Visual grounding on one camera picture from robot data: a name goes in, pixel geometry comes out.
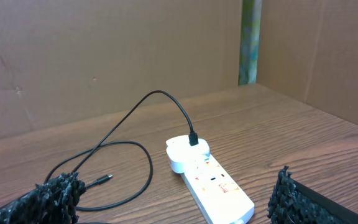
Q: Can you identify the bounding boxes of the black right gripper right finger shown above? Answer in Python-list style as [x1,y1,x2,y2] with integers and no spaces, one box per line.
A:
[267,166,358,224]

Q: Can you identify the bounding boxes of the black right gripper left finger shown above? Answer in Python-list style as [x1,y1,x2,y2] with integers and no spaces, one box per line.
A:
[0,172,86,224]

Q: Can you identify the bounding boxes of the black USB-C charging cable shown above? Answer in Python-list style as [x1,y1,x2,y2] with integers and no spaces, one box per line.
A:
[44,90,200,212]

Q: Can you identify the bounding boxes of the white charger plug adapter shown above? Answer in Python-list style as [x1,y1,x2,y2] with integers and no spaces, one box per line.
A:
[166,135,210,174]

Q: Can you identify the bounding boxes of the white power extension strip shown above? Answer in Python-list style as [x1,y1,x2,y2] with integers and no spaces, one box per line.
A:
[179,152,255,223]

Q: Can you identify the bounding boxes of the colourful painted backdrop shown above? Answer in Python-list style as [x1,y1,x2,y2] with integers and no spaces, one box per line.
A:
[238,0,263,85]

